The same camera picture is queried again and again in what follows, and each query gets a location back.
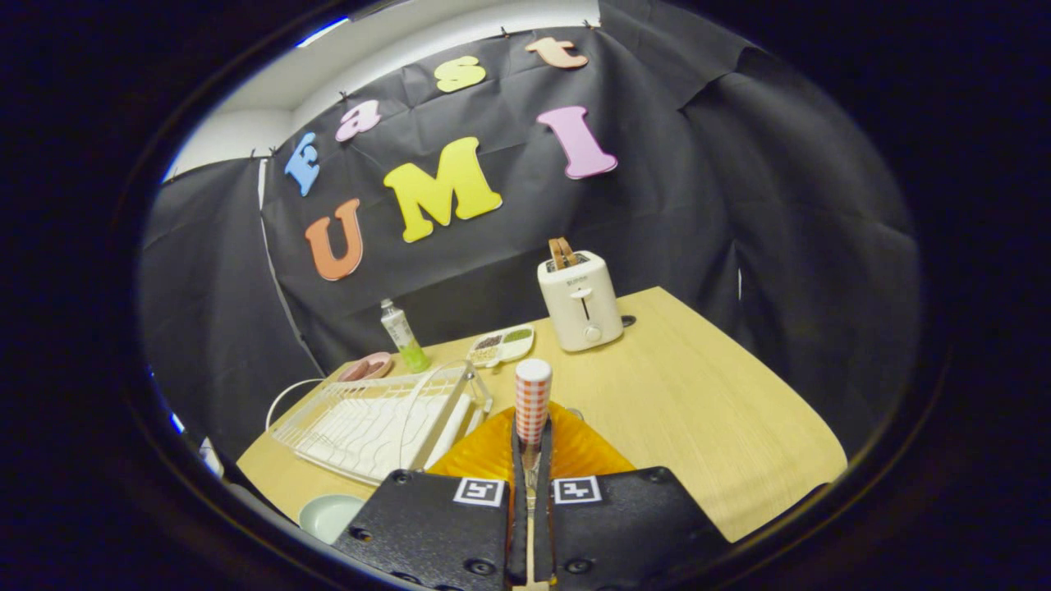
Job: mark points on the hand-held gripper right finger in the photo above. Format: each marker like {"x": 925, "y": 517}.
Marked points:
{"x": 543, "y": 525}

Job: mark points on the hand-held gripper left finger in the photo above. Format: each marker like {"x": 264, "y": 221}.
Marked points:
{"x": 519, "y": 525}

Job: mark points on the light green plate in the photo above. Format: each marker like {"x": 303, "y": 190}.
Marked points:
{"x": 328, "y": 517}

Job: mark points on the pink plate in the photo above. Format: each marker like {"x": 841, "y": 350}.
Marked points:
{"x": 365, "y": 369}

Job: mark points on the white divided snack tray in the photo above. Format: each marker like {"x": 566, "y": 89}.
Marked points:
{"x": 501, "y": 346}

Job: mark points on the white toaster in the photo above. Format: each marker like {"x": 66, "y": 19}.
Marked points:
{"x": 579, "y": 308}

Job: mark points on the clear bottle with green drink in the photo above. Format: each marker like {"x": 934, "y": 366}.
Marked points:
{"x": 402, "y": 332}

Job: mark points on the brown bread slice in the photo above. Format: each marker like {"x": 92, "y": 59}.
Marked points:
{"x": 562, "y": 253}

